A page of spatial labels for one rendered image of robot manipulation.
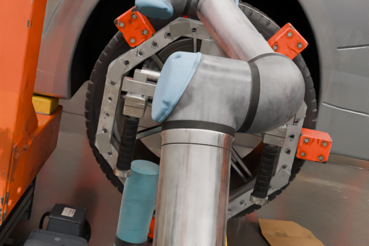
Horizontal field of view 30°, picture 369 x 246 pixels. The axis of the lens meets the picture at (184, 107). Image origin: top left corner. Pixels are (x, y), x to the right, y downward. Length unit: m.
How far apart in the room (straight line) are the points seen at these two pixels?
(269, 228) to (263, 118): 2.42
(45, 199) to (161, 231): 2.33
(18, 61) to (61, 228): 0.66
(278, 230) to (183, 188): 2.50
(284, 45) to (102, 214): 1.69
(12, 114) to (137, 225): 0.43
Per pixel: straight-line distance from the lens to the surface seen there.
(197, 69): 1.05
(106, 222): 3.21
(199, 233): 1.01
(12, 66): 1.73
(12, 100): 1.75
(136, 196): 1.80
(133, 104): 1.63
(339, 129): 2.28
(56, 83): 2.25
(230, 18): 1.40
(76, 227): 2.17
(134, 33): 1.82
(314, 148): 1.90
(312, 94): 1.95
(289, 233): 3.51
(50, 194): 3.41
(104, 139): 1.89
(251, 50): 1.24
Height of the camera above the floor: 1.35
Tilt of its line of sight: 14 degrees down
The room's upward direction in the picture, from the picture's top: 12 degrees clockwise
